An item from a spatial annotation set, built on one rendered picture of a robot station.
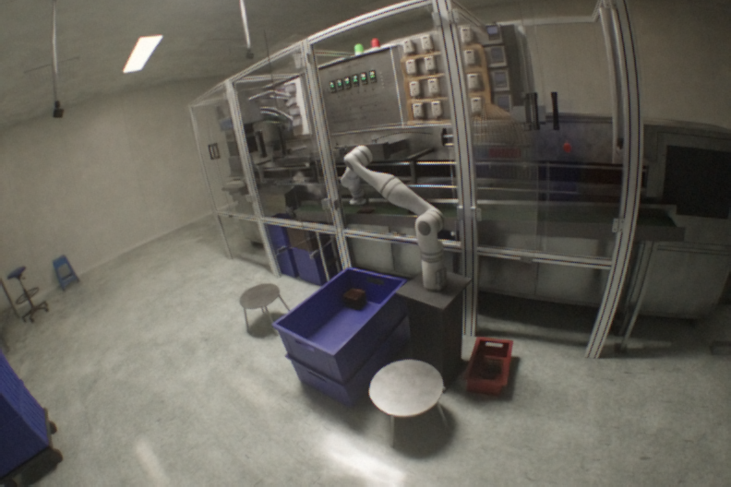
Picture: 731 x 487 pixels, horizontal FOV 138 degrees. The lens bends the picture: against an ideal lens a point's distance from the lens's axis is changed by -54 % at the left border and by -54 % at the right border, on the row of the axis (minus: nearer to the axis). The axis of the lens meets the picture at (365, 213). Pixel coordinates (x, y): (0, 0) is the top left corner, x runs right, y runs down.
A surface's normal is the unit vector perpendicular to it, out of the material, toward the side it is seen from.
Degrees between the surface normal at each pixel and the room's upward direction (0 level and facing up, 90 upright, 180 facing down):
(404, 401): 0
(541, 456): 0
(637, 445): 0
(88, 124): 90
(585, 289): 90
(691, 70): 90
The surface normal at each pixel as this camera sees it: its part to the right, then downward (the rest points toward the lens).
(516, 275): -0.58, 0.35
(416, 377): -0.16, -0.93
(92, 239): 0.80, 0.07
